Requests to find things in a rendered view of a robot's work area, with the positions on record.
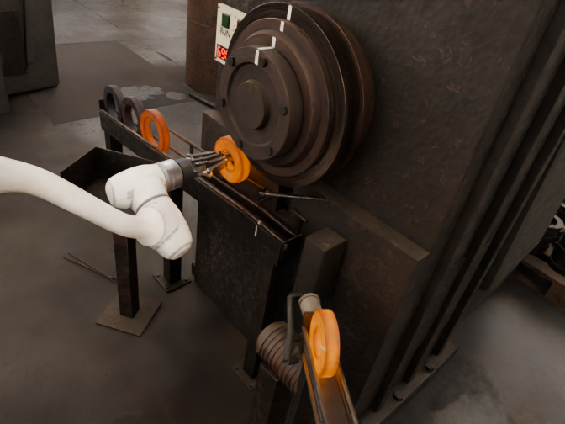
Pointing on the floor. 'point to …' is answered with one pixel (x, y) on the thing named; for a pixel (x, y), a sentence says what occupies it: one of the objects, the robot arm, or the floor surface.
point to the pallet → (553, 271)
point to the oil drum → (202, 45)
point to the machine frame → (409, 183)
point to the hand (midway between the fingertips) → (231, 155)
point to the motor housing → (274, 376)
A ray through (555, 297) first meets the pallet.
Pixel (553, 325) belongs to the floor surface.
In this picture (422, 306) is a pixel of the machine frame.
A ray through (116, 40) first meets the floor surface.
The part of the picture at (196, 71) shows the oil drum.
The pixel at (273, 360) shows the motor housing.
